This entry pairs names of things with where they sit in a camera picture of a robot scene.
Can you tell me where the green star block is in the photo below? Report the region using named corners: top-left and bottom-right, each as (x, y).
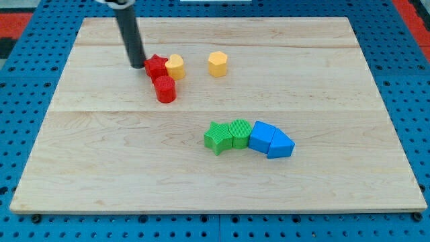
top-left (204, 122), bottom-right (233, 155)

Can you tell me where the red star block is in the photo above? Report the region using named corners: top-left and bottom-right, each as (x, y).
top-left (144, 54), bottom-right (168, 83)

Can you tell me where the green cylinder block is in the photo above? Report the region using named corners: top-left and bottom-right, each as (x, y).
top-left (228, 119), bottom-right (252, 149)

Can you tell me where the blue cube block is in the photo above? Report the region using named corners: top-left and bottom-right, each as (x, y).
top-left (249, 121), bottom-right (276, 154)

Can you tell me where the yellow hexagon block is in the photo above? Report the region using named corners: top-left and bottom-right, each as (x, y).
top-left (208, 51), bottom-right (228, 77)

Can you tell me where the red cylinder block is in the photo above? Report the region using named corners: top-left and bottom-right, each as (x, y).
top-left (153, 76), bottom-right (177, 104)

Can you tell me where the light wooden board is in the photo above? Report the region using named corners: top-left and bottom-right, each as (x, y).
top-left (10, 17), bottom-right (427, 214)

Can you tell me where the yellow heart block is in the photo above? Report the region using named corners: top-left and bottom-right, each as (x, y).
top-left (165, 54), bottom-right (185, 80)

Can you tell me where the blue triangular prism block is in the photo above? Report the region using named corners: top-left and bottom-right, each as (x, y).
top-left (267, 129), bottom-right (296, 159)

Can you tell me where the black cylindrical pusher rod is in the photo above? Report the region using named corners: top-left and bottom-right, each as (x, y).
top-left (114, 1), bottom-right (146, 69)

